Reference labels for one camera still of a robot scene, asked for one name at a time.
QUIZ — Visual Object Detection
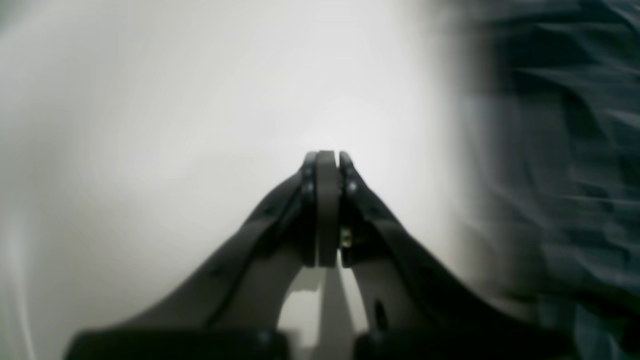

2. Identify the navy white striped t-shirt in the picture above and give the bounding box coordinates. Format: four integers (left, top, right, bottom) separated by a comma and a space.
452, 0, 639, 360

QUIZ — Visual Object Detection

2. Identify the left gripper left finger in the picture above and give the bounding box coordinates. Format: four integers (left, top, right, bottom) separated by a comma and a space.
65, 151, 342, 360

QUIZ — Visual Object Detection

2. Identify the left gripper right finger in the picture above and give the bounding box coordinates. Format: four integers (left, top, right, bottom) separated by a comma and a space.
339, 152, 576, 360

